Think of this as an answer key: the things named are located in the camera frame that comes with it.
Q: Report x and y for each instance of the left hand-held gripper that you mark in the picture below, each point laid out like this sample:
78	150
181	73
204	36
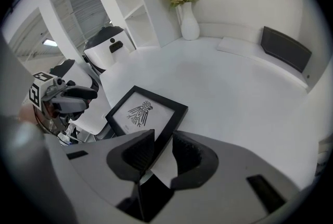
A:
35	90

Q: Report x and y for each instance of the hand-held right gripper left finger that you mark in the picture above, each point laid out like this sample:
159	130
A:
104	178

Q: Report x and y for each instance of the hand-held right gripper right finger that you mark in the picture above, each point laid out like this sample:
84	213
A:
223	186

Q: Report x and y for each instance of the black framed picture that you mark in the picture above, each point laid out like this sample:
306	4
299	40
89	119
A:
166	126

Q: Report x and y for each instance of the person's left forearm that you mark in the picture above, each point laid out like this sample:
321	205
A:
27	113

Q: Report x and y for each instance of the white desk with drawers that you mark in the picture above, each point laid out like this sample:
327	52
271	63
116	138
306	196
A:
221	92

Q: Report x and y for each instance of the white vase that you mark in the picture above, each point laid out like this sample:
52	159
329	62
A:
190	25

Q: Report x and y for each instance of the white flat riser board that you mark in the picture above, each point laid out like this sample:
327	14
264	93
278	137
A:
236	45

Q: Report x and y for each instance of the black tissue box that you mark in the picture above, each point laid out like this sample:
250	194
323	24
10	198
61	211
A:
286	48

